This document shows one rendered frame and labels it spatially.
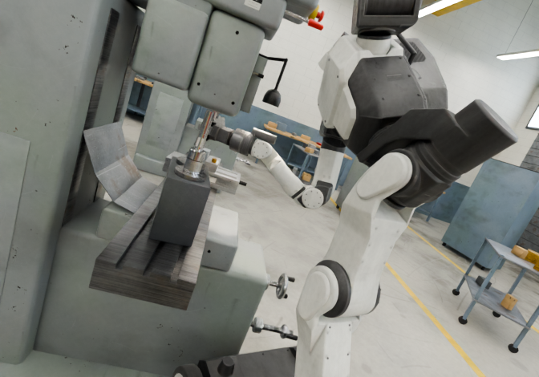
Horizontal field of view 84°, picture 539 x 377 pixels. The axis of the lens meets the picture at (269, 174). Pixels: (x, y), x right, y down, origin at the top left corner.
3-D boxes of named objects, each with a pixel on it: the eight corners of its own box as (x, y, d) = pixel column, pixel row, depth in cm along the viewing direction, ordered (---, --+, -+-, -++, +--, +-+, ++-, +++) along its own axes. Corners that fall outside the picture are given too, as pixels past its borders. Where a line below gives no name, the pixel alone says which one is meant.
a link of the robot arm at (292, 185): (273, 176, 120) (304, 212, 120) (271, 177, 110) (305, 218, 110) (293, 158, 119) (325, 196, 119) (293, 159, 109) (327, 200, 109)
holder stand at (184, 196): (192, 214, 106) (209, 162, 102) (192, 247, 86) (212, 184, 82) (156, 206, 102) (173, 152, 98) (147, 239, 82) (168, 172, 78)
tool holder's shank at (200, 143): (198, 147, 86) (210, 110, 84) (206, 152, 84) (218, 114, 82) (190, 147, 83) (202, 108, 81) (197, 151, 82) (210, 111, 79)
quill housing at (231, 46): (237, 115, 127) (263, 38, 120) (237, 119, 107) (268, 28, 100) (192, 99, 124) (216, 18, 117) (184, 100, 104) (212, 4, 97)
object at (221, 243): (231, 233, 149) (239, 211, 146) (228, 273, 116) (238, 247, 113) (128, 203, 140) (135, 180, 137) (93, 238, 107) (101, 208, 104)
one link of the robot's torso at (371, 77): (424, 171, 96) (380, 97, 116) (495, 81, 68) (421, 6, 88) (336, 182, 91) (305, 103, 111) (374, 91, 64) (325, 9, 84)
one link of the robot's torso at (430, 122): (530, 147, 60) (478, 91, 70) (503, 131, 53) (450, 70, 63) (412, 216, 77) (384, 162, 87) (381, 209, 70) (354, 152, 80)
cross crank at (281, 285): (284, 290, 147) (293, 270, 145) (288, 307, 136) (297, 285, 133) (253, 282, 144) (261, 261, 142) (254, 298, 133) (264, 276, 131)
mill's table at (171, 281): (219, 175, 192) (223, 164, 191) (187, 311, 74) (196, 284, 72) (183, 163, 188) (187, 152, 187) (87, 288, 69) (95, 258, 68)
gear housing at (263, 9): (270, 42, 123) (279, 17, 120) (277, 31, 99) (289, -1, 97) (190, 8, 116) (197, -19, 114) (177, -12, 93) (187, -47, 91)
